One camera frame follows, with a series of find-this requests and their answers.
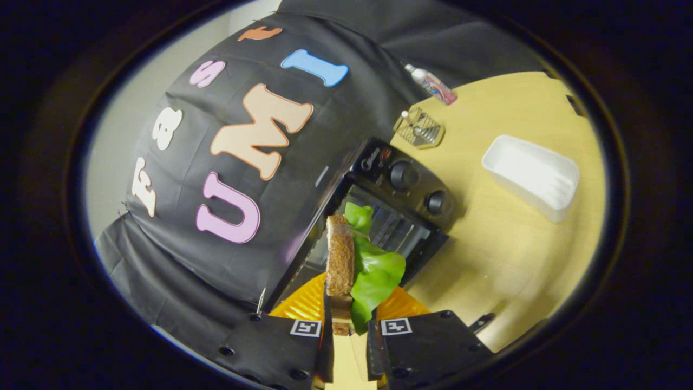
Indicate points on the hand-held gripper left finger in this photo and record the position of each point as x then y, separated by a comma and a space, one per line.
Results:
327, 357

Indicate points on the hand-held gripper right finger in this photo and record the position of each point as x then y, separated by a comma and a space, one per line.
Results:
374, 352

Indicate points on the lettuce bread sandwich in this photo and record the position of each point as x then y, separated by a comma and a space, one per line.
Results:
340, 260

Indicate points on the black toaster oven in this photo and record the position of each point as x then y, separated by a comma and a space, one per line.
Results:
417, 187

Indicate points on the white rectangular plastic tray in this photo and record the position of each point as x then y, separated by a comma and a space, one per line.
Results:
530, 176

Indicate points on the white pink spray bottle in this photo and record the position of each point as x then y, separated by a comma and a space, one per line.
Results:
436, 86

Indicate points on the black table edge clamp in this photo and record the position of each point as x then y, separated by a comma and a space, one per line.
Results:
575, 105

